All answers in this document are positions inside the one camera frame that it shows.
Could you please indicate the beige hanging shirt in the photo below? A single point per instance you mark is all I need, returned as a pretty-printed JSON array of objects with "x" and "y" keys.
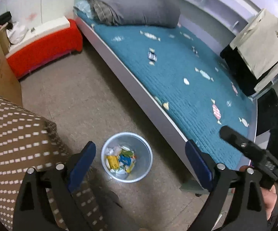
[{"x": 257, "y": 44}]

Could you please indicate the white plastic trash bin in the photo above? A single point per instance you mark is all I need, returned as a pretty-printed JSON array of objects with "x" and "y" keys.
[{"x": 127, "y": 157}]

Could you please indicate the white plastic bag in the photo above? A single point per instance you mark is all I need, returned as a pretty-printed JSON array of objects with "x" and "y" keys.
[{"x": 17, "y": 33}]

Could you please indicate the white bed frame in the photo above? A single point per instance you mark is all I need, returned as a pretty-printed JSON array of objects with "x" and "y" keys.
[{"x": 152, "y": 109}]

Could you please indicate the right hand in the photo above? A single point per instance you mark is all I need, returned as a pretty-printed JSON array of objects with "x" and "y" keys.
[{"x": 267, "y": 200}]

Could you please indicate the purple wall shelf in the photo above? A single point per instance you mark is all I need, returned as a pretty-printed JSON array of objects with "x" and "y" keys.
[{"x": 232, "y": 14}]

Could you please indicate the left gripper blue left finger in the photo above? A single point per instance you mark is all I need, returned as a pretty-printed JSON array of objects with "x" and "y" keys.
[{"x": 32, "y": 209}]

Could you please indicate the grey folded quilt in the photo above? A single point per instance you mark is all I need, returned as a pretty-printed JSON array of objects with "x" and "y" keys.
[{"x": 164, "y": 13}]

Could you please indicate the teal candy-print bed sheet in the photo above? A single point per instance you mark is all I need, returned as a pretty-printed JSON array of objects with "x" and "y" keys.
[{"x": 186, "y": 78}]

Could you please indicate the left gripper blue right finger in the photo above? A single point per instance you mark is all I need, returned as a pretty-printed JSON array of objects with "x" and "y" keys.
[{"x": 217, "y": 179}]

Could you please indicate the red covered bench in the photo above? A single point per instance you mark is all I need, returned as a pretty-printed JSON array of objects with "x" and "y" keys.
[{"x": 46, "y": 49}]

